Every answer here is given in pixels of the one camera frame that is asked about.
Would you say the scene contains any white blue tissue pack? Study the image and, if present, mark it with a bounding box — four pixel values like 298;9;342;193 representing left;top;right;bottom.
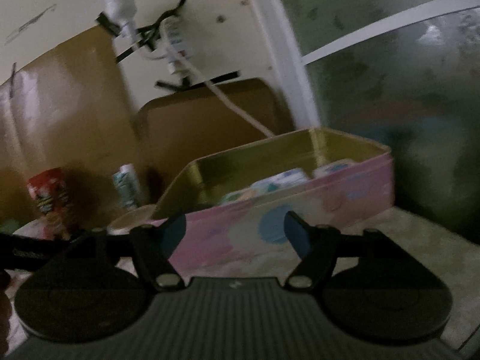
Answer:
251;168;310;194

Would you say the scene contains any pink macaron tin box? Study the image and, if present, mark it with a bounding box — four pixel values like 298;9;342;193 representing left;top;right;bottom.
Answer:
153;127;394;280

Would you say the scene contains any red cereal box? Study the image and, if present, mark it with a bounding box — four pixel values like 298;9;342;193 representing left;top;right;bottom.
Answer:
27;167;74;241

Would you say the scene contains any person's left hand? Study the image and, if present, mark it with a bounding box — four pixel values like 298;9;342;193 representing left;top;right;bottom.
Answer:
0;270;12;356

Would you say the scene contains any white power cable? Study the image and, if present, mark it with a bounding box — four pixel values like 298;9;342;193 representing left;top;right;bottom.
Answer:
158;18;276;138

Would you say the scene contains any green drink carton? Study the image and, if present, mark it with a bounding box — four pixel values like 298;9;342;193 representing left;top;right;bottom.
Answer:
112;163;143;211

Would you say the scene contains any frosted floral window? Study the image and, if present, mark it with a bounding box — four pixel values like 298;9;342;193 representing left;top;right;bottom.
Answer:
236;0;480;229

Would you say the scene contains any brown cardboard sheet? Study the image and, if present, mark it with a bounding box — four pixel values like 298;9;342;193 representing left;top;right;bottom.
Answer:
1;27;138;227

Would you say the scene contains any green soft cloth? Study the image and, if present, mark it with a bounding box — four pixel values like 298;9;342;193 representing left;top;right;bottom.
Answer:
219;188;258;205

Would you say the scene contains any round cookie tin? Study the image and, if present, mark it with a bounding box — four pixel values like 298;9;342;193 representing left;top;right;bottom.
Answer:
106;205;155;236

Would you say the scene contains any brown mesh chair back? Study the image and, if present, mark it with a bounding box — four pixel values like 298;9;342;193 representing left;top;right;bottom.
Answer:
134;78;294;203

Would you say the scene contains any wet wipes packet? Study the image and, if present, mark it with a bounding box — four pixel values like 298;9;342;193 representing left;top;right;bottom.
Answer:
313;158;356;179

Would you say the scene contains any white power strip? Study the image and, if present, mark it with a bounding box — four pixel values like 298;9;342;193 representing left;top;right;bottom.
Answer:
160;16;191;75

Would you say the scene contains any white light bulb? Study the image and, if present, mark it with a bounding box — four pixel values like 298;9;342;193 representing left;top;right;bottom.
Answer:
104;0;137;43

